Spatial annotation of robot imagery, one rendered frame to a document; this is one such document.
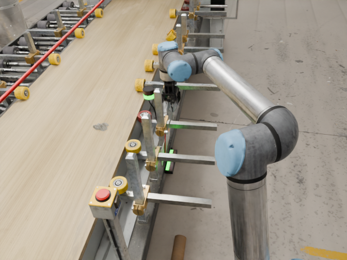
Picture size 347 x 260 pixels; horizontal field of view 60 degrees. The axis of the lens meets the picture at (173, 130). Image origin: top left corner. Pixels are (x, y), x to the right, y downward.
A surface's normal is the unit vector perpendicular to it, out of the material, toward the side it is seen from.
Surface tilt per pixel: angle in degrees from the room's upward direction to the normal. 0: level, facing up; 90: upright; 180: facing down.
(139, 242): 0
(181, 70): 90
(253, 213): 72
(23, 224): 0
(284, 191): 0
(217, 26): 90
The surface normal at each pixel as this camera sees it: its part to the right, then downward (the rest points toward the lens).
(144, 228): -0.05, -0.76
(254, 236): 0.05, 0.37
